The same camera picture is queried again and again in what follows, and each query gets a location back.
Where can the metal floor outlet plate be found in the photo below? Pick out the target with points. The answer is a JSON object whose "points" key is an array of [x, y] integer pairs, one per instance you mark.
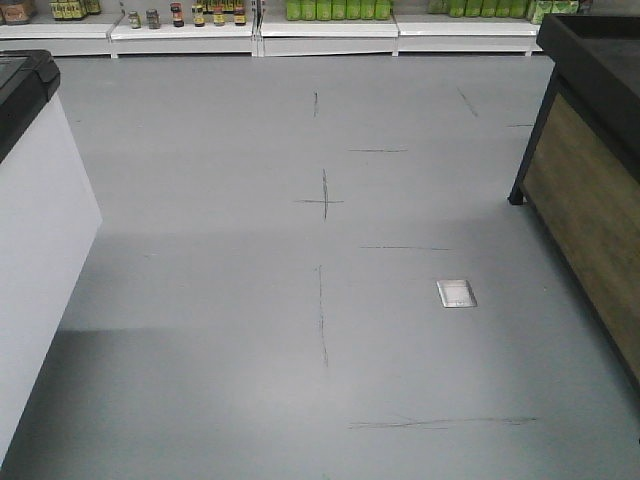
{"points": [[456, 293]]}

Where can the black wooden produce display stand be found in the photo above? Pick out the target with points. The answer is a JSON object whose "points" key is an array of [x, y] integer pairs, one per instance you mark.
{"points": [[580, 169]]}

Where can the white chest freezer black lid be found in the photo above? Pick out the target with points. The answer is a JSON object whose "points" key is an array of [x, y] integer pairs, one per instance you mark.
{"points": [[49, 220]]}

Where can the white store shelving unit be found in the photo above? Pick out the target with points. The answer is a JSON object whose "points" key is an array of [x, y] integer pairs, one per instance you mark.
{"points": [[269, 28]]}

